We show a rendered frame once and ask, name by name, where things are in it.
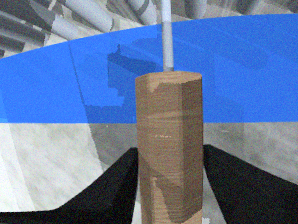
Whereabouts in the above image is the blue flat strip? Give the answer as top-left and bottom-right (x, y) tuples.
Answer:
(0, 14), (298, 124)

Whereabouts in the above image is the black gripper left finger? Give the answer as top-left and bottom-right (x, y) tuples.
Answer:
(0, 148), (138, 224)

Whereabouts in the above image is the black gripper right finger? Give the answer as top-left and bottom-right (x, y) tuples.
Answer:
(204, 144), (298, 224)

